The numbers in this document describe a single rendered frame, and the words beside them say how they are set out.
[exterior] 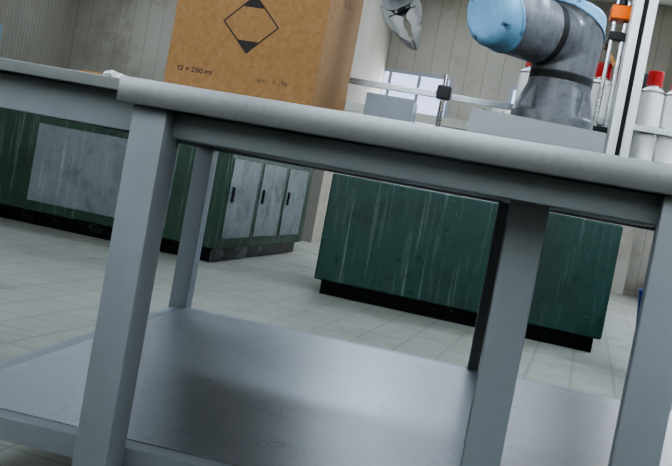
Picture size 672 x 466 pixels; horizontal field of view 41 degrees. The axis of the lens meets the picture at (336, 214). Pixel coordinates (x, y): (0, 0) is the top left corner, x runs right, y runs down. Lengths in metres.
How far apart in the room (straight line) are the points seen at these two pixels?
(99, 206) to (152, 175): 5.09
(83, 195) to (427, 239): 2.54
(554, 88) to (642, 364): 0.58
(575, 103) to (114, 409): 0.94
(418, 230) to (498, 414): 4.00
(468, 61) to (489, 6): 9.59
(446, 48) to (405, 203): 5.99
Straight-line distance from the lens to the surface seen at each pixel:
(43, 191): 6.73
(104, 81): 1.53
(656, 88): 2.06
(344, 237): 5.50
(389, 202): 5.43
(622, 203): 1.29
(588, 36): 1.67
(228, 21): 1.72
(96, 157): 6.53
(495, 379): 1.44
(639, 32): 1.93
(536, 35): 1.60
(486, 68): 11.14
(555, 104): 1.63
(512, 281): 1.42
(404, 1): 2.08
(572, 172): 1.24
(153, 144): 1.42
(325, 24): 1.66
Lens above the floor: 0.73
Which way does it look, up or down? 2 degrees down
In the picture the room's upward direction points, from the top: 10 degrees clockwise
